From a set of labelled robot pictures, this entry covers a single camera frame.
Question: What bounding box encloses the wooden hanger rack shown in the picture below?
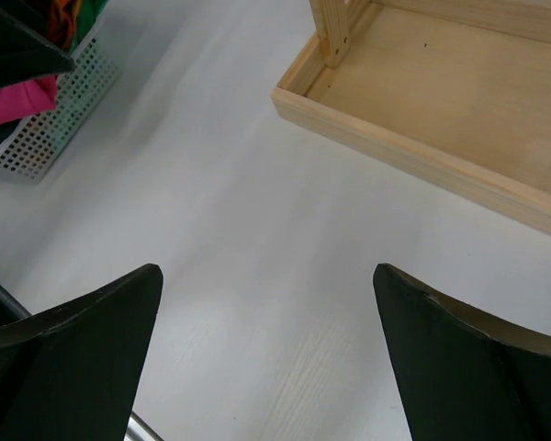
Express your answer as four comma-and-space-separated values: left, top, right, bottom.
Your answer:
272, 1, 551, 235

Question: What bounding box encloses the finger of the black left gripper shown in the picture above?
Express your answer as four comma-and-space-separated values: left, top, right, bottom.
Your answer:
0, 1, 75, 87

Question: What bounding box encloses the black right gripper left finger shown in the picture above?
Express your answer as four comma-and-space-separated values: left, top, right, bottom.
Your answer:
0, 264, 163, 440

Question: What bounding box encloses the orange patterned garment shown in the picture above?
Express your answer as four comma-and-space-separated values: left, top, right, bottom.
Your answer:
46, 0, 83, 51

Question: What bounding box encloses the pink garment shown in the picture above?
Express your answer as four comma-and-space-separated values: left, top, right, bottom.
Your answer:
0, 75, 58, 125

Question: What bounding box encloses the white perforated plastic basket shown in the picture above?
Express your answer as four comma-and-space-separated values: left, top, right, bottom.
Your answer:
0, 11, 121, 184

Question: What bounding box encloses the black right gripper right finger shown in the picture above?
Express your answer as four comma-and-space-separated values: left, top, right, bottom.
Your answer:
373, 264, 551, 440

